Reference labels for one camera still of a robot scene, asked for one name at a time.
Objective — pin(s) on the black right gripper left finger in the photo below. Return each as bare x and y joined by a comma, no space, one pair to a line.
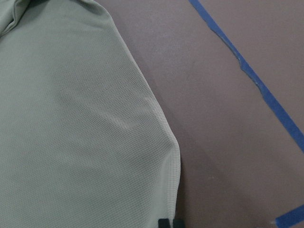
163,223

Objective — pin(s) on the sage green long-sleeve shirt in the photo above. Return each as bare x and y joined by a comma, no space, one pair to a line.
83,141

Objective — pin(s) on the blue tape grid lines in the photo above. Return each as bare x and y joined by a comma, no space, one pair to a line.
296,215

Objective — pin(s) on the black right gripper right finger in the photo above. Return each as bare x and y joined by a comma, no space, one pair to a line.
178,223

